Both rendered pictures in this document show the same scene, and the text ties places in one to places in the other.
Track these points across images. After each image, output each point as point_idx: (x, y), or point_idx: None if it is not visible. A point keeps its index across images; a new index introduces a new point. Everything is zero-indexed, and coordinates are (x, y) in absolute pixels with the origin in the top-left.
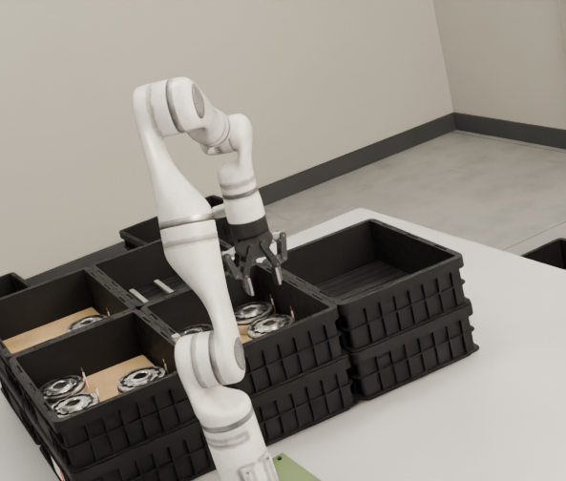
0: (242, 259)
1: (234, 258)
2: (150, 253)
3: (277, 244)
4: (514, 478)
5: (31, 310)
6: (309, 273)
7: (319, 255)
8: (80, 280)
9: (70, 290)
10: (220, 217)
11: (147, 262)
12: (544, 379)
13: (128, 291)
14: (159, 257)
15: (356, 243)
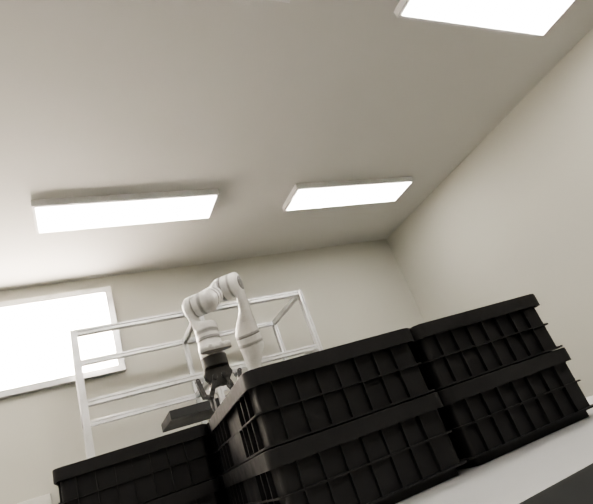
0: (229, 381)
1: (234, 375)
2: (331, 364)
3: (203, 387)
4: None
5: (495, 336)
6: (162, 473)
7: (141, 462)
8: (428, 337)
9: (447, 342)
10: (227, 348)
11: (344, 375)
12: None
13: (394, 397)
14: (323, 379)
15: (89, 483)
